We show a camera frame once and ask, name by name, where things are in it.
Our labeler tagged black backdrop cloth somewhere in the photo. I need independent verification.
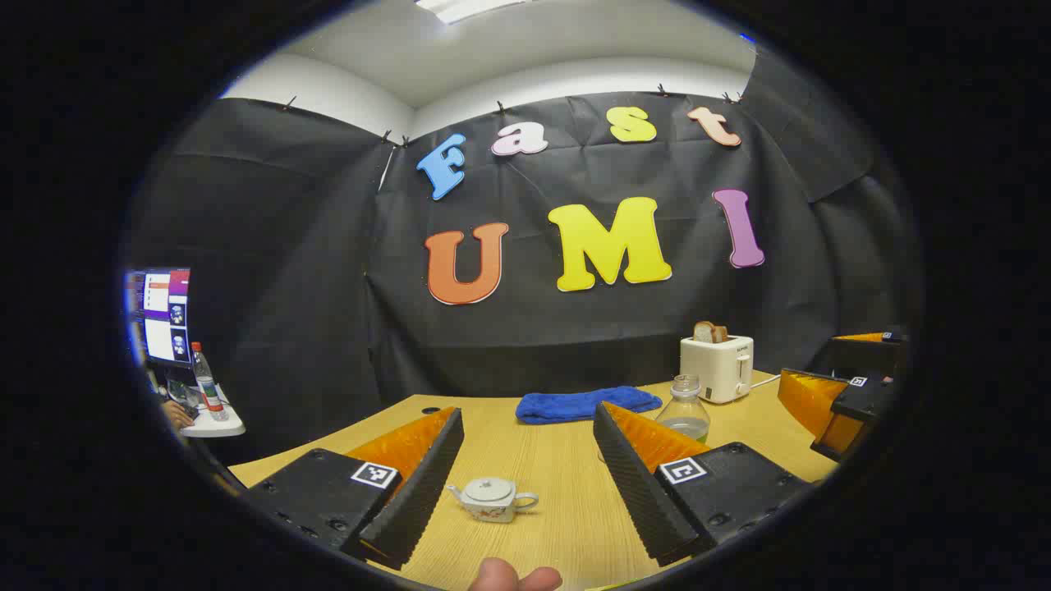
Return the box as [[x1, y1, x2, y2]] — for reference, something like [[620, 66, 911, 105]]
[[131, 49, 925, 452]]

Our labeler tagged small white side table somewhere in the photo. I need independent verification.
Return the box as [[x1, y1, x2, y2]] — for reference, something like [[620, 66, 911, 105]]
[[177, 386, 246, 438]]

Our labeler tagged white ceramic teacup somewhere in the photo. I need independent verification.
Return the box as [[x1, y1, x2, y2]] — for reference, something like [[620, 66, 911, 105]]
[[447, 478, 539, 524]]

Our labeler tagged computer monitor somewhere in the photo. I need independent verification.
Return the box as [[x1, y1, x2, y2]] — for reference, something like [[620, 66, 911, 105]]
[[125, 267, 191, 368]]

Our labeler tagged white toaster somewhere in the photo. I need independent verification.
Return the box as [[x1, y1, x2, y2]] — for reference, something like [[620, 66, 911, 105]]
[[680, 334, 755, 405]]

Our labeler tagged red label plastic bottle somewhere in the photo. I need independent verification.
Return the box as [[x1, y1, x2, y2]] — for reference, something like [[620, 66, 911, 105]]
[[190, 341, 229, 423]]

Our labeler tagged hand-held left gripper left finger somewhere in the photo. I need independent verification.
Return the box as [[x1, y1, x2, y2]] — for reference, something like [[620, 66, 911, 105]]
[[242, 406, 465, 571]]

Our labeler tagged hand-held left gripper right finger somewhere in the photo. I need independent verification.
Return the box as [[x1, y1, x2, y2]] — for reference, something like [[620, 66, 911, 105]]
[[593, 401, 814, 567]]

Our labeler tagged blue towel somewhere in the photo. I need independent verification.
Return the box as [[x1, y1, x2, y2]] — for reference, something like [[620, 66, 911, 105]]
[[516, 386, 663, 425]]

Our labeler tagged green label water bottle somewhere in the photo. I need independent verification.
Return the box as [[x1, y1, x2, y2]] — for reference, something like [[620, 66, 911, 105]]
[[655, 374, 712, 444]]

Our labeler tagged ceiling light panel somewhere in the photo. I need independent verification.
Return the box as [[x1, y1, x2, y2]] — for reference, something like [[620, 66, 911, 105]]
[[415, 0, 530, 24]]

